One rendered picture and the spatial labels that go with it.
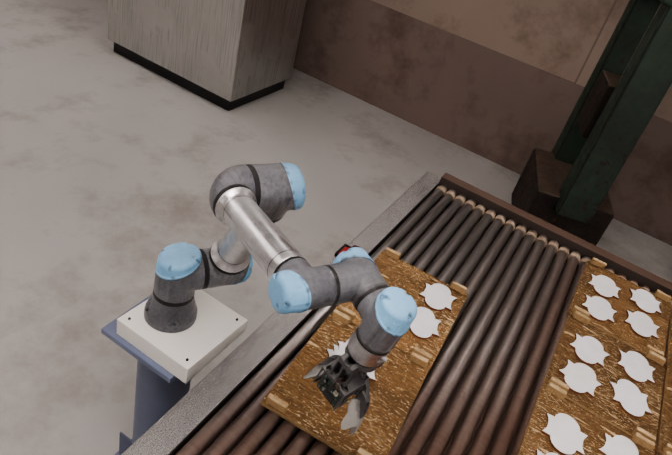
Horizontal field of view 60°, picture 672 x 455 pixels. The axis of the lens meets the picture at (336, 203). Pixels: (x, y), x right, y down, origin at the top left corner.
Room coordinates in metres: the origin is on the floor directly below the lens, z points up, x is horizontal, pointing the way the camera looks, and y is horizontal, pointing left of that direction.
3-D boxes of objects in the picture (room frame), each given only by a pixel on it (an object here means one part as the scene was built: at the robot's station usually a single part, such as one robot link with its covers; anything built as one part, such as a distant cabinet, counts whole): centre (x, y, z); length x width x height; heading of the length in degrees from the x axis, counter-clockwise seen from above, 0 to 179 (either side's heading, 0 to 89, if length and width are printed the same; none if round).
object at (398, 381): (1.11, -0.18, 0.93); 0.41 x 0.35 x 0.02; 162
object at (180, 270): (1.20, 0.37, 1.09); 0.13 x 0.12 x 0.14; 128
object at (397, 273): (1.51, -0.32, 0.93); 0.41 x 0.35 x 0.02; 161
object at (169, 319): (1.19, 0.38, 0.97); 0.15 x 0.15 x 0.10
